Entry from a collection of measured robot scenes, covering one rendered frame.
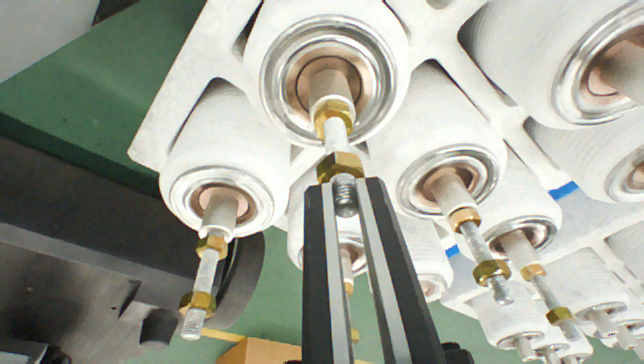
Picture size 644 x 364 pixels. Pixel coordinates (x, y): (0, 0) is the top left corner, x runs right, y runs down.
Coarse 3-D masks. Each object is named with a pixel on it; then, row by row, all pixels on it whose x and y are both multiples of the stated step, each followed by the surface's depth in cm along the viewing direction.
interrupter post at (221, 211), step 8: (216, 200) 21; (224, 200) 21; (232, 200) 21; (208, 208) 20; (216, 208) 20; (224, 208) 20; (232, 208) 21; (208, 216) 20; (216, 216) 20; (224, 216) 20; (232, 216) 21; (208, 224) 19; (216, 224) 19; (224, 224) 20; (232, 224) 20; (200, 232) 19; (208, 232) 20; (224, 232) 20; (232, 232) 20
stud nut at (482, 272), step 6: (480, 264) 16; (486, 264) 16; (492, 264) 16; (498, 264) 16; (504, 264) 16; (474, 270) 17; (480, 270) 16; (486, 270) 16; (492, 270) 16; (498, 270) 16; (504, 270) 16; (510, 270) 16; (474, 276) 17; (480, 276) 16; (486, 276) 16; (492, 276) 16; (504, 276) 16; (510, 276) 16; (480, 282) 16
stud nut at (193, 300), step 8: (184, 296) 16; (192, 296) 16; (200, 296) 16; (208, 296) 16; (184, 304) 16; (192, 304) 15; (200, 304) 16; (208, 304) 16; (184, 312) 16; (208, 312) 16
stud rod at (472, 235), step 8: (464, 224) 19; (472, 224) 19; (464, 232) 19; (472, 232) 18; (472, 240) 18; (480, 240) 18; (472, 248) 18; (480, 248) 17; (480, 256) 17; (488, 256) 17; (488, 280) 16; (496, 280) 16; (504, 280) 16; (496, 288) 16; (504, 288) 15; (496, 296) 15; (504, 296) 15; (512, 296) 15; (504, 304) 15
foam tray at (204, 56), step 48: (240, 0) 19; (384, 0) 25; (432, 0) 22; (192, 48) 21; (240, 48) 24; (432, 48) 22; (192, 96) 24; (480, 96) 25; (144, 144) 26; (528, 144) 29
